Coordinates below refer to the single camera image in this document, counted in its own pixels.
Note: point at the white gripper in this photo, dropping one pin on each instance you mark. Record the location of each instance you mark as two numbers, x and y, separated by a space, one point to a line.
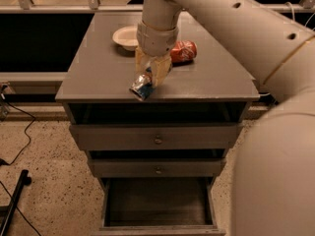
157 40

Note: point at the silver blue redbull can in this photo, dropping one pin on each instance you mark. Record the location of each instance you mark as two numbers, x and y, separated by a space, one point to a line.
142 87

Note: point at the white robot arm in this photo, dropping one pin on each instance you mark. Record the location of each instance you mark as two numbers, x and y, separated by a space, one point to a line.
273 189

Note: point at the crushed red cola can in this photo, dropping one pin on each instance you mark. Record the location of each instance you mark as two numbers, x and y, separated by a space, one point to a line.
183 51

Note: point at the top grey drawer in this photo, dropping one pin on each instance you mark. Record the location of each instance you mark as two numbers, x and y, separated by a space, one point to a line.
105 137

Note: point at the grey wooden drawer cabinet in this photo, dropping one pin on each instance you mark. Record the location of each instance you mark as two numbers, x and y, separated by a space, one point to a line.
214 89

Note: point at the middle grey drawer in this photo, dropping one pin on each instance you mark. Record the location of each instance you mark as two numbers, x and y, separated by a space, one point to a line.
150 168

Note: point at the open bottom grey drawer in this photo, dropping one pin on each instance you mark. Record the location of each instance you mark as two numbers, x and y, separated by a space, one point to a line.
158 207

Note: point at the white paper bowl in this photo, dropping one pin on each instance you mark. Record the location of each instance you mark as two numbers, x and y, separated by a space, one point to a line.
126 37

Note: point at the black metal stand leg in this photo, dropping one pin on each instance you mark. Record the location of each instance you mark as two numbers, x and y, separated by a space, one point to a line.
7 212

